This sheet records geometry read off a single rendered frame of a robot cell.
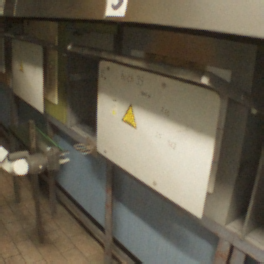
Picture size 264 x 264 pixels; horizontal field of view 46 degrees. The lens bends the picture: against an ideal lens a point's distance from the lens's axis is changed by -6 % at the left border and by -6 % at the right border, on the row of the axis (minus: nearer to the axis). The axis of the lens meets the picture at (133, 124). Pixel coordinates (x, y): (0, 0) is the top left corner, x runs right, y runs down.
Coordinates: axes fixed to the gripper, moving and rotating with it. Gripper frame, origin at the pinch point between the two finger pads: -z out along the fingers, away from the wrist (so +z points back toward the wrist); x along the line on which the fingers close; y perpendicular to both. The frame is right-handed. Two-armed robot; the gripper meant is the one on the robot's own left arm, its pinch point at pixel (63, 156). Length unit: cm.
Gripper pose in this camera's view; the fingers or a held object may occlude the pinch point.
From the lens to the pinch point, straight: 155.3
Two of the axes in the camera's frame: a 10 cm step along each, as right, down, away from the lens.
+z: -7.9, 1.7, -5.9
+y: -6.1, -2.9, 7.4
